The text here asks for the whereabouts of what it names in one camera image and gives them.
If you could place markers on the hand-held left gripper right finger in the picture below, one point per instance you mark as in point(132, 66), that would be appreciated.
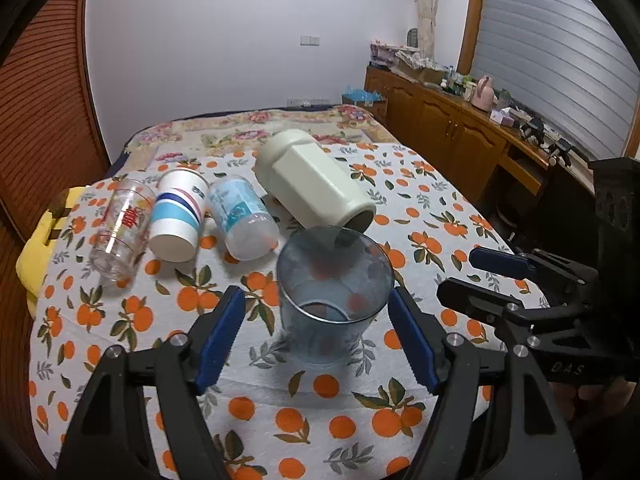
point(412, 337)

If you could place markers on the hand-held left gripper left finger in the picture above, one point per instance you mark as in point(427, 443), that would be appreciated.
point(222, 332)

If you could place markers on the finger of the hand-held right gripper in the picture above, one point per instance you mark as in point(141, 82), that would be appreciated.
point(475, 302)
point(495, 260)

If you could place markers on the blue translucent plastic cup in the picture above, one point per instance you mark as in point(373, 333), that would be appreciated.
point(325, 320)

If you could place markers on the clear plastic cup blue print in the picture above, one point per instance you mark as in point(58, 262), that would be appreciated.
point(242, 215)

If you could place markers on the white paper cup blue stripes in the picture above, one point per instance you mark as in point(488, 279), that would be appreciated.
point(177, 210)

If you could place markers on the clear glass cup red print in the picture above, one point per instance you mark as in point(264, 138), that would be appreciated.
point(120, 235)

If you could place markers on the cream faceted ceramic cup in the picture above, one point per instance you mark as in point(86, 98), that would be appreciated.
point(315, 180)

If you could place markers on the person's right hand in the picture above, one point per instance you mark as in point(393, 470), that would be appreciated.
point(595, 410)

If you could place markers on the orange fruit print tablecloth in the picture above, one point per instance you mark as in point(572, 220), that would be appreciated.
point(260, 382)

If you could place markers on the black desk clamp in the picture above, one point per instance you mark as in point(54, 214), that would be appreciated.
point(561, 150)
point(533, 129)

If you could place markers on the pink box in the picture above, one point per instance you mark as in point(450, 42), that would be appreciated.
point(502, 117)

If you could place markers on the wooden sideboard cabinet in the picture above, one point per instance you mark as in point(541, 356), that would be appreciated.
point(450, 122)

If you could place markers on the pink kettle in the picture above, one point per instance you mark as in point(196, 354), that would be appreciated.
point(483, 94)

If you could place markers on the group of small bottles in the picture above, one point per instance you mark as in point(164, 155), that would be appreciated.
point(457, 84)

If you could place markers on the floral bed blanket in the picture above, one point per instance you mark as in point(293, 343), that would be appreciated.
point(225, 125)

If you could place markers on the box of blue items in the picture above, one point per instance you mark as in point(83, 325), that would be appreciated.
point(362, 96)

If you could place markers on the pile of packets and boxes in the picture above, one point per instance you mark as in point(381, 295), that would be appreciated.
point(405, 60)

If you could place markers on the grey window blinds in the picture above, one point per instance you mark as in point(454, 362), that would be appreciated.
point(550, 35)

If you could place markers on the small desk fan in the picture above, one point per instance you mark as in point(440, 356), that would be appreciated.
point(413, 37)

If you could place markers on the beige curtain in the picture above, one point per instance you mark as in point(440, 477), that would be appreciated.
point(429, 5)

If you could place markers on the wooden louvered door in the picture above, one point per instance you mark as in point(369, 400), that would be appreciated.
point(45, 110)

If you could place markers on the wooden window frame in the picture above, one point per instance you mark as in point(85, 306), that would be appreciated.
point(472, 15)

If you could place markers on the white wall switch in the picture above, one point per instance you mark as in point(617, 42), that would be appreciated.
point(310, 39)

